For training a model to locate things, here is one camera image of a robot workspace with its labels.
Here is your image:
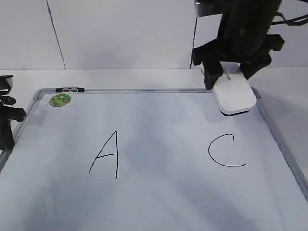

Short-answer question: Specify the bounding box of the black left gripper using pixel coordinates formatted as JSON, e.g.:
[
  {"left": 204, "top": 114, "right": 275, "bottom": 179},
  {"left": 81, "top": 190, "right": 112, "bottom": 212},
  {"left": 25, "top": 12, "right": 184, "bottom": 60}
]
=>
[{"left": 0, "top": 95, "right": 26, "bottom": 150}]

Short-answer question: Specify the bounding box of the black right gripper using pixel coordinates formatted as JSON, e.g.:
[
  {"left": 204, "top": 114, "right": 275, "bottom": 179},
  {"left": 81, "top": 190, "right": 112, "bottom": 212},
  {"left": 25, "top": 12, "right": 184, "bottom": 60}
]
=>
[{"left": 191, "top": 0, "right": 284, "bottom": 90}]

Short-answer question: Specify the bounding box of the white board eraser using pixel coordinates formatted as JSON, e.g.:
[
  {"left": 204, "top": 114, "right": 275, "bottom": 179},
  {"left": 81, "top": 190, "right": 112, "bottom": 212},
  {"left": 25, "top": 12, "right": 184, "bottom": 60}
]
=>
[{"left": 211, "top": 64, "right": 257, "bottom": 116}]

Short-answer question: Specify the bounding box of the round green magnet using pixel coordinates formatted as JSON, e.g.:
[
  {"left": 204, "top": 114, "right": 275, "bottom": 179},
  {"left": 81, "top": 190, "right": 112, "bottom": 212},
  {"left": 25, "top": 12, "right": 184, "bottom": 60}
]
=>
[{"left": 49, "top": 93, "right": 72, "bottom": 107}]

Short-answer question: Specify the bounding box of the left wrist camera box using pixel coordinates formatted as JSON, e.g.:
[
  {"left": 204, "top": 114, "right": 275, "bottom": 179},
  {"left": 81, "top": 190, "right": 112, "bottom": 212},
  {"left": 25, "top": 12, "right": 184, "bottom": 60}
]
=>
[{"left": 0, "top": 75, "right": 14, "bottom": 95}]

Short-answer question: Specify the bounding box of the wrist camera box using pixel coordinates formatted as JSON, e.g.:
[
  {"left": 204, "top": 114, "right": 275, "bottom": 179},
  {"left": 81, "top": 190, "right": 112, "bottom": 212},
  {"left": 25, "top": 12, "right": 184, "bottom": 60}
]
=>
[
  {"left": 0, "top": 75, "right": 14, "bottom": 95},
  {"left": 194, "top": 0, "right": 233, "bottom": 17}
]

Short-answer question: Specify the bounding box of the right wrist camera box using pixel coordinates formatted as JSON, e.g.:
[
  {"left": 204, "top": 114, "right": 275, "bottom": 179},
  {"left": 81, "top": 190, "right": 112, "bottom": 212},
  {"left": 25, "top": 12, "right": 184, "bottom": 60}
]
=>
[{"left": 194, "top": 0, "right": 233, "bottom": 17}]

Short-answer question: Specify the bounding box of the black cable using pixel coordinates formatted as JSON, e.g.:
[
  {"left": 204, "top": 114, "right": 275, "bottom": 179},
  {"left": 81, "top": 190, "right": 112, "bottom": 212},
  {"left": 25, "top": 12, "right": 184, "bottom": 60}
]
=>
[{"left": 270, "top": 9, "right": 308, "bottom": 26}]

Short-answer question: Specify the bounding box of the white board with grey frame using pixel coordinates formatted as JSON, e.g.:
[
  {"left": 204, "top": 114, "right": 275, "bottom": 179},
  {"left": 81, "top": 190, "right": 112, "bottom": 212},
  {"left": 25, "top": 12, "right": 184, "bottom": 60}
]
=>
[{"left": 0, "top": 91, "right": 308, "bottom": 231}]

